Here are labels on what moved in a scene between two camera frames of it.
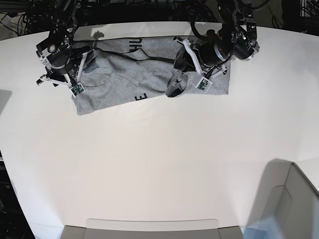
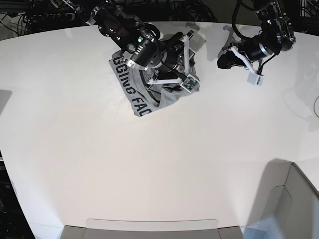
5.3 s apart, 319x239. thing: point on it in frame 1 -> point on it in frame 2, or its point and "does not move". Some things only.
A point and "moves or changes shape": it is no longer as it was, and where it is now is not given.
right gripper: [207, 57] -> [254, 50]
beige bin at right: [285, 193] does not move
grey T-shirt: [122, 71] moves or changes shape
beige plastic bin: [151, 229] does not move
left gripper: [69, 77] -> [177, 67]
